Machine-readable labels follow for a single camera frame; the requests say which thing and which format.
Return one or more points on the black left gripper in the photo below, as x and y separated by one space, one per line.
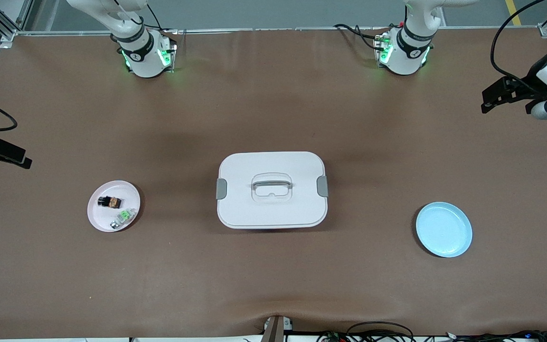
532 79

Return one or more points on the orange black switch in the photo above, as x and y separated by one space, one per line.
109 202

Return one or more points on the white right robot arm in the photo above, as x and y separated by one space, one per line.
145 52

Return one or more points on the pink round plate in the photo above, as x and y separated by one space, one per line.
105 218

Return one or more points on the light blue round plate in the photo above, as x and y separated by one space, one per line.
444 230

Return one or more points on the brown table cover sheet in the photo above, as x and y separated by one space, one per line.
159 275

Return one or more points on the white lidded storage box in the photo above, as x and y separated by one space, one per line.
273 209

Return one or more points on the green white switch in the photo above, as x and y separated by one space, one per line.
124 216

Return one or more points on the silver table edge rail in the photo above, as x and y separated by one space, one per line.
254 30

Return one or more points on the metal table edge bracket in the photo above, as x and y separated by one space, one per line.
276 330

